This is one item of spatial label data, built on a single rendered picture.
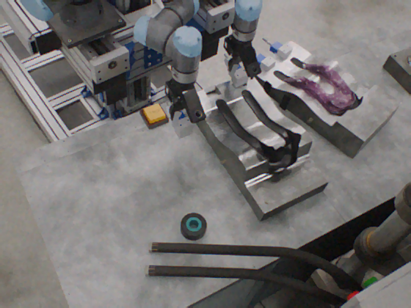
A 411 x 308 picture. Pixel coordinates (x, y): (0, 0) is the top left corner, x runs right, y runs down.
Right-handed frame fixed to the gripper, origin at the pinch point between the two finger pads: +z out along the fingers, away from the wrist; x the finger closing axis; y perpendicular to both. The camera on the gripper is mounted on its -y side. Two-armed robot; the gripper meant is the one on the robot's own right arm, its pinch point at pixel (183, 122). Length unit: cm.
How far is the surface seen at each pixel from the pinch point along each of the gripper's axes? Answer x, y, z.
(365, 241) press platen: -21, -61, -10
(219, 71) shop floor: -79, 89, 95
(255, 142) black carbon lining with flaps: -18.8, -14.7, 3.2
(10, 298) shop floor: 77, 7, 95
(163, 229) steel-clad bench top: 18.8, -24.3, 14.9
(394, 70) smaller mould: -96, -4, 12
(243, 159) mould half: -10.9, -19.5, 1.4
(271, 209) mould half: -12.8, -35.6, 8.8
